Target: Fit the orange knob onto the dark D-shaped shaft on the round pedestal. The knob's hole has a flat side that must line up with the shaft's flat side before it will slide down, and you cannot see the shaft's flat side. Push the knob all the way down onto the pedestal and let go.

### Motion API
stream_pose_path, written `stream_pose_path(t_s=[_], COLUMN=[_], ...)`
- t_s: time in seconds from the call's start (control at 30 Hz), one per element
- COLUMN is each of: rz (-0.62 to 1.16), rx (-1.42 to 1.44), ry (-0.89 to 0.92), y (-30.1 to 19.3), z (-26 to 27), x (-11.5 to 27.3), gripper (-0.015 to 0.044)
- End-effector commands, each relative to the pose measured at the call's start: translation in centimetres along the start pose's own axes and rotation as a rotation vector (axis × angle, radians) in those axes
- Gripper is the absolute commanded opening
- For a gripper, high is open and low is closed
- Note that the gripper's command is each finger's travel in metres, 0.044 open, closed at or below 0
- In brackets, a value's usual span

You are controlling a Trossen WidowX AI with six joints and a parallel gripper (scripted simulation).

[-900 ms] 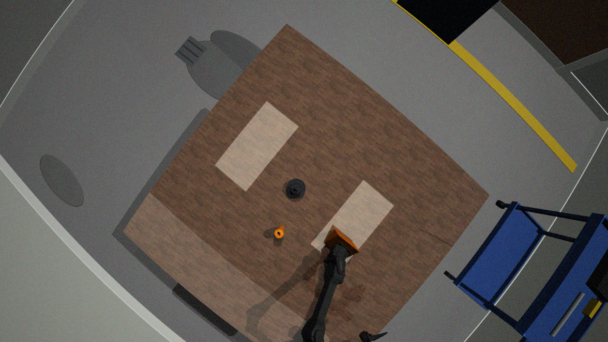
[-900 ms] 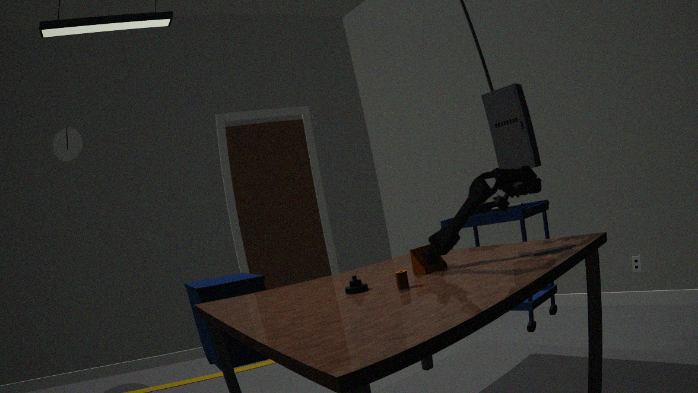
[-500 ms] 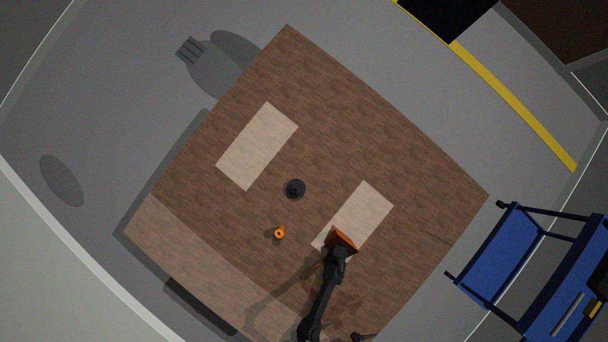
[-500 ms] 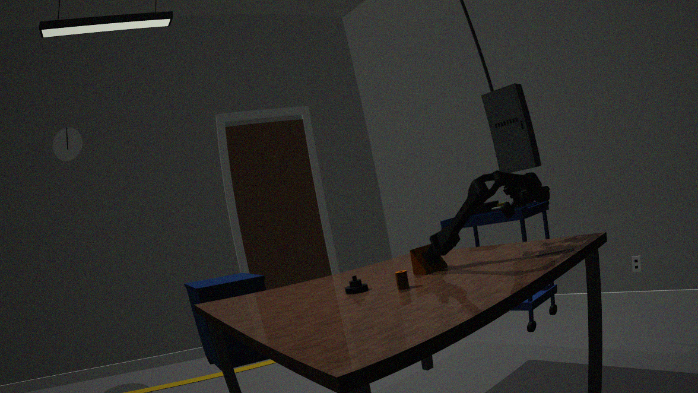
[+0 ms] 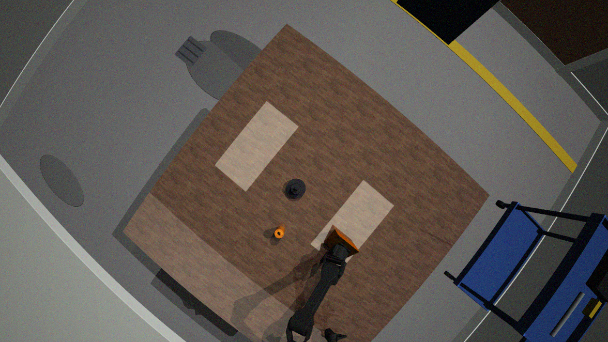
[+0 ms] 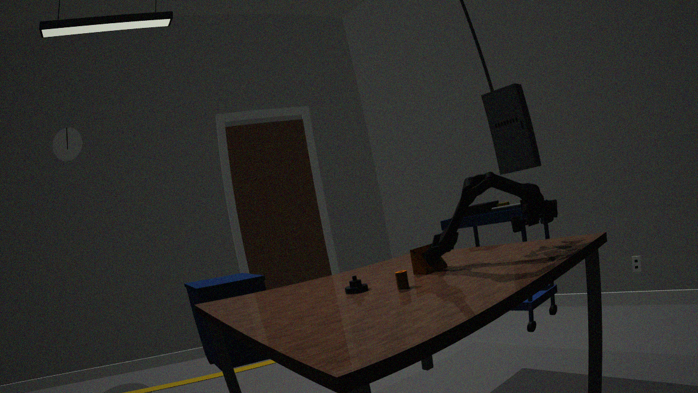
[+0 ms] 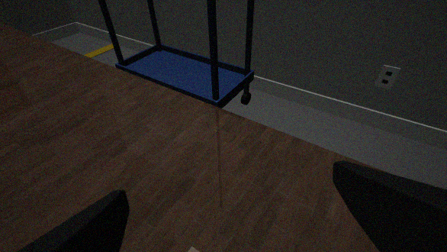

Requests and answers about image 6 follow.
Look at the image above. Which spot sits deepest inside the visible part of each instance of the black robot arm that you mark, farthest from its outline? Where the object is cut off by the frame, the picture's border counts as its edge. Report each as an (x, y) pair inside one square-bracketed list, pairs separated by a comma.
[(532, 204)]

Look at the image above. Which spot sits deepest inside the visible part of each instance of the orange ribbed knob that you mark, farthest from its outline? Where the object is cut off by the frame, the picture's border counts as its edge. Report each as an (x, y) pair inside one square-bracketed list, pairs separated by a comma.
[(401, 279)]

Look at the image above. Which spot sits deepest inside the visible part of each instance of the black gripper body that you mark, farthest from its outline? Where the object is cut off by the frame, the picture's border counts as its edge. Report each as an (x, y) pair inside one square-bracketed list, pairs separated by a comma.
[(517, 223)]

